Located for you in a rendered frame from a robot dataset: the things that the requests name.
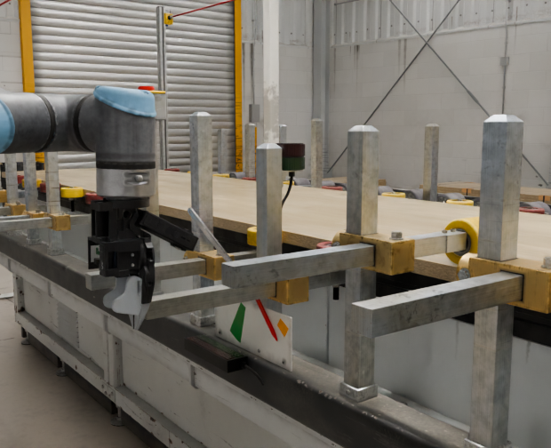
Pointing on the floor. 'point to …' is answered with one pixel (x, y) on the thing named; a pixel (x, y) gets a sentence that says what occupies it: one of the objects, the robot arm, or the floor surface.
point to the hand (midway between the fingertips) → (139, 320)
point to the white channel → (271, 70)
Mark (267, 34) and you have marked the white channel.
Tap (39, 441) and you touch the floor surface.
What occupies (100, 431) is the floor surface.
